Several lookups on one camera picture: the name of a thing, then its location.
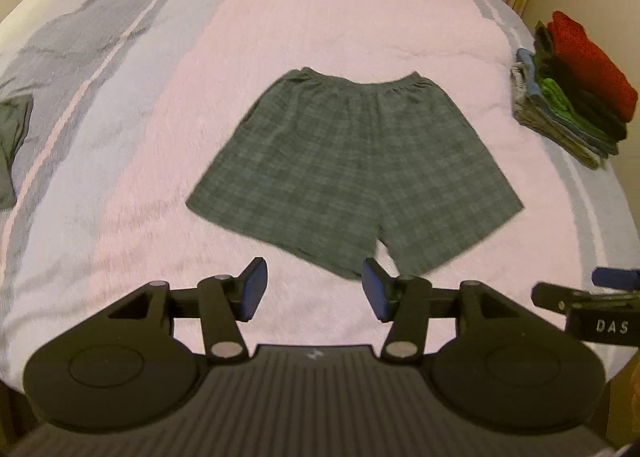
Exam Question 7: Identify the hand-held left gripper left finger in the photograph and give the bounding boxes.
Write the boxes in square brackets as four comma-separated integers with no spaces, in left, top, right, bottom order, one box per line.
[107,257,269,364]

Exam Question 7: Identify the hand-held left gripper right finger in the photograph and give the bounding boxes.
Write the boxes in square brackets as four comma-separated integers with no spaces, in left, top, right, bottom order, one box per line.
[362,257,524,364]

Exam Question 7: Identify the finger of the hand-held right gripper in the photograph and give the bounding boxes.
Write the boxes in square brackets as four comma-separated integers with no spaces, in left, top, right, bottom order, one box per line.
[592,267,640,291]
[530,281,581,312]

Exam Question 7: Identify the grey-green plaid shorts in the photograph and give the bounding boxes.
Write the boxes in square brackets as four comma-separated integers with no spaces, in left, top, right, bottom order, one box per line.
[186,67,525,282]

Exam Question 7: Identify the stack of folded clothes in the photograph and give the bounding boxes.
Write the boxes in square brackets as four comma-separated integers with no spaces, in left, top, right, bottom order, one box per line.
[510,10,640,170]

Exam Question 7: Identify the grey striped bedsheet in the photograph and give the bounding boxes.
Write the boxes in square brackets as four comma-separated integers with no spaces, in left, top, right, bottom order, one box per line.
[0,0,626,393]

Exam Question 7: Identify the fluffy pink blanket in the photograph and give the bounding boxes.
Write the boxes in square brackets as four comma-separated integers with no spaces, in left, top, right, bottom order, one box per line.
[91,0,603,345]

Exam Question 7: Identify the dark grey garment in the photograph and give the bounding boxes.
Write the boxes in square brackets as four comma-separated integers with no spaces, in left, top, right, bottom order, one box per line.
[0,95,34,210]

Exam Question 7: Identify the white pillow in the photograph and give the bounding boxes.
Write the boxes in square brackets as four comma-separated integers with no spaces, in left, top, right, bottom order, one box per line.
[0,0,77,54]

